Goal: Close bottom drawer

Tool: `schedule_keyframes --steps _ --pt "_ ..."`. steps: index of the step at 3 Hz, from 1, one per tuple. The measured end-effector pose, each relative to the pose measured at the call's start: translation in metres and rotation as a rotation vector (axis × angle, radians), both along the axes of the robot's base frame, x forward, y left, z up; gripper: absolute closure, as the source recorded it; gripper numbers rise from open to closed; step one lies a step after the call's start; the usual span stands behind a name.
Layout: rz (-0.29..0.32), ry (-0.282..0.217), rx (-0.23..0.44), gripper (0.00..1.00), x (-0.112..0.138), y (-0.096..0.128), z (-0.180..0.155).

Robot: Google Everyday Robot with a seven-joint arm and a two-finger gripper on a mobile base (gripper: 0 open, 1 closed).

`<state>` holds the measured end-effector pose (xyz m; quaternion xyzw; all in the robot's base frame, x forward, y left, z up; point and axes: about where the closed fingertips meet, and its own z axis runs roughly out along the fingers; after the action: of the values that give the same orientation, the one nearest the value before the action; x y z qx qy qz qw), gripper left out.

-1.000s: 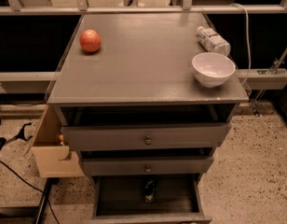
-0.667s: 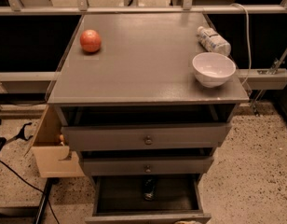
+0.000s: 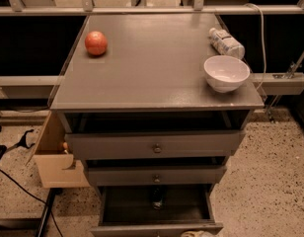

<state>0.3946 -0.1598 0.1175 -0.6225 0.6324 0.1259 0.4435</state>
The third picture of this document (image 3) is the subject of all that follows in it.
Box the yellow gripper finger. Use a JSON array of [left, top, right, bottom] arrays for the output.
[[180, 230, 214, 237]]

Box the grey bottom drawer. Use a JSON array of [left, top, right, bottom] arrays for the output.
[[91, 185, 223, 237]]

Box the grey drawer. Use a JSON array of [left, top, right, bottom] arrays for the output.
[[65, 130, 245, 160], [91, 185, 223, 237], [88, 165, 226, 187]]

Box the grey middle drawer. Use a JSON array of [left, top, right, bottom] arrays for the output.
[[88, 165, 226, 187]]

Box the grey top drawer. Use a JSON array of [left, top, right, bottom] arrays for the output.
[[65, 130, 245, 160]]

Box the grey wooden drawer cabinet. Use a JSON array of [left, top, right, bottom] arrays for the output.
[[51, 14, 263, 179]]

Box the light wooden box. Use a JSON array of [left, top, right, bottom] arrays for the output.
[[32, 113, 89, 188]]

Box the white bowl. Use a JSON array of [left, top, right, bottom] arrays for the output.
[[203, 55, 250, 93]]

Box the clear plastic water bottle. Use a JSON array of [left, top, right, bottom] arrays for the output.
[[209, 28, 245, 59]]

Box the black clamp tool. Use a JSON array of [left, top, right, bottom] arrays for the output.
[[7, 129, 34, 152]]

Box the orange ball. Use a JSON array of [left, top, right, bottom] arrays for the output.
[[85, 31, 108, 56]]

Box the metal railing frame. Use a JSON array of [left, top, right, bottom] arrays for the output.
[[0, 0, 304, 97]]

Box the black floor cable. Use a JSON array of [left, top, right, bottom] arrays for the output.
[[0, 166, 65, 237]]

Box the white cable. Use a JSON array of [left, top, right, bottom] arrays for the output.
[[244, 2, 268, 91]]

